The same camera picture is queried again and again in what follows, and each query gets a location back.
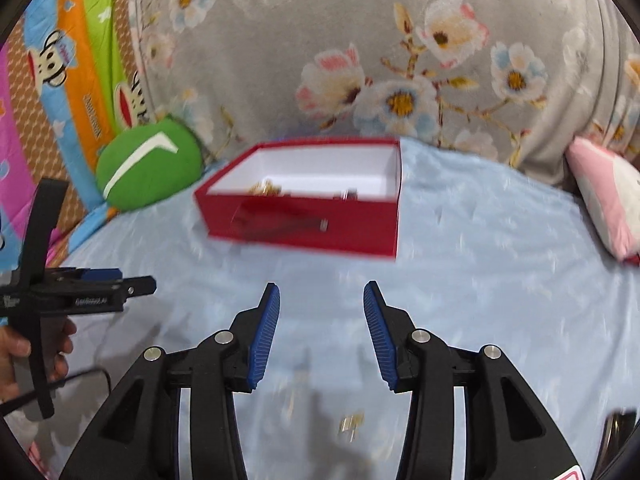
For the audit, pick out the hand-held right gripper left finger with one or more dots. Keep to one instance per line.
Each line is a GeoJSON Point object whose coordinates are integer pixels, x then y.
{"type": "Point", "coordinates": [262, 340]}

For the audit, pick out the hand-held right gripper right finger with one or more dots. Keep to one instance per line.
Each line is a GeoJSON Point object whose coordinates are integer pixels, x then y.
{"type": "Point", "coordinates": [382, 340]}

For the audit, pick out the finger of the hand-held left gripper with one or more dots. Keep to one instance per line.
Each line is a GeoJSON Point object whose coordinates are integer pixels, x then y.
{"type": "Point", "coordinates": [100, 275]}
{"type": "Point", "coordinates": [130, 287]}

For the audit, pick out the gold hoop earring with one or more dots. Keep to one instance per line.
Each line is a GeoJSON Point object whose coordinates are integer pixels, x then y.
{"type": "Point", "coordinates": [350, 425]}

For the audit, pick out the red box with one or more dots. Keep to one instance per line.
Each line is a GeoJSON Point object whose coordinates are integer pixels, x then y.
{"type": "Point", "coordinates": [350, 225]}

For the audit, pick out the silver wristwatch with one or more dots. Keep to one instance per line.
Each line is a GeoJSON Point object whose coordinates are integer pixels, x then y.
{"type": "Point", "coordinates": [349, 194]}

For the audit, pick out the gold woven bangle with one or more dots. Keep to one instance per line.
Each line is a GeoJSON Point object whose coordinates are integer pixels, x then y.
{"type": "Point", "coordinates": [265, 189]}

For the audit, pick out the person's left hand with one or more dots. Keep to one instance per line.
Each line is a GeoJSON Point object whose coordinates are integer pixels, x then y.
{"type": "Point", "coordinates": [10, 360]}

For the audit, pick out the green round cushion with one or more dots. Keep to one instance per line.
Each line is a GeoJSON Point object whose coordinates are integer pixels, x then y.
{"type": "Point", "coordinates": [150, 170]}

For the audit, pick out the light blue bed sheet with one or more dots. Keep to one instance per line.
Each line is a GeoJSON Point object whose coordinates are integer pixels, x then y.
{"type": "Point", "coordinates": [500, 260]}

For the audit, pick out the colourful cartoon printed blanket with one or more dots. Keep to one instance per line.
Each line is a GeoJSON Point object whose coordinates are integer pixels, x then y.
{"type": "Point", "coordinates": [60, 60]}

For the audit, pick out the black smartphone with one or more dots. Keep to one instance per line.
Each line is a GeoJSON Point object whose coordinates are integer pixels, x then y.
{"type": "Point", "coordinates": [612, 440]}

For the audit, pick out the pink cartoon pillow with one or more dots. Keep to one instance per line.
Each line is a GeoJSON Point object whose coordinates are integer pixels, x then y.
{"type": "Point", "coordinates": [610, 200]}

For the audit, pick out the grey floral blanket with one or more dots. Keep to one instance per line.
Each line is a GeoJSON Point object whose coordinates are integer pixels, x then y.
{"type": "Point", "coordinates": [300, 10]}

